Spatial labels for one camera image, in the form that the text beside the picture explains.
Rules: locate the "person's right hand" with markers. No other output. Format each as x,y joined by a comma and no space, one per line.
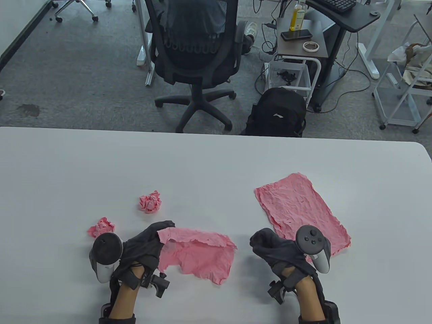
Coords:
280,251

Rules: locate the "person's left hand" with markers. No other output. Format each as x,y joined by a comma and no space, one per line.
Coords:
145,246

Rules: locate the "pink paper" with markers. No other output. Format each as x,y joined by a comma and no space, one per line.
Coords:
202,256
99,229
150,202
297,202

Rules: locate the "person's left forearm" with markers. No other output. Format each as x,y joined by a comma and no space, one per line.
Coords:
123,300

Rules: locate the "person's right forearm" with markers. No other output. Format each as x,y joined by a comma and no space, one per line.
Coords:
310,300

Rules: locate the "black white tracking controller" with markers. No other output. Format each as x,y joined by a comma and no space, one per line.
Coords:
106,251
312,239

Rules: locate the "black backpack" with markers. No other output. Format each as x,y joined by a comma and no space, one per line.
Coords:
276,108

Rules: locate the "black clamp parts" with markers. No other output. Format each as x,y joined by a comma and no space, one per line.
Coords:
287,77

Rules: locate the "white power strip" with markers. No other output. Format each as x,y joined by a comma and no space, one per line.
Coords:
266,76

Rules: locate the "black mesh office chair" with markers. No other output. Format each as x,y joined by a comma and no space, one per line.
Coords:
192,67

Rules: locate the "white wheeled cart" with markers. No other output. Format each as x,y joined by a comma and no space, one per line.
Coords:
401,108

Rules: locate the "white desk leg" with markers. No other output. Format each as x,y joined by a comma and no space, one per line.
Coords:
142,55
369,62

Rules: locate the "grey white side table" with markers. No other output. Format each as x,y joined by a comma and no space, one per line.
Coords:
290,47

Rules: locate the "white tape roll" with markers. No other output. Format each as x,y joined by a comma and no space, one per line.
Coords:
304,46

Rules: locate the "black smartphone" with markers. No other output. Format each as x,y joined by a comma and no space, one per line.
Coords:
296,34

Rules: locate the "beige cloth bundle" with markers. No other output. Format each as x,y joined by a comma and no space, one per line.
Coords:
415,67

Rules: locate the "clear bottle yellow liquid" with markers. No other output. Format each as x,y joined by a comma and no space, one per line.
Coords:
298,17

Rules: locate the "silver chair base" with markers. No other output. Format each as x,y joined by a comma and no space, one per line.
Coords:
59,19

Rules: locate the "black standing desk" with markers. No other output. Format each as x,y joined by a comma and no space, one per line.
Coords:
357,17

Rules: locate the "black keyboard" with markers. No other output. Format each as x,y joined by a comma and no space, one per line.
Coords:
337,4

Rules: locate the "black wrist camera rig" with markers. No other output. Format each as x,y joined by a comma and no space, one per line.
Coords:
158,285
278,292

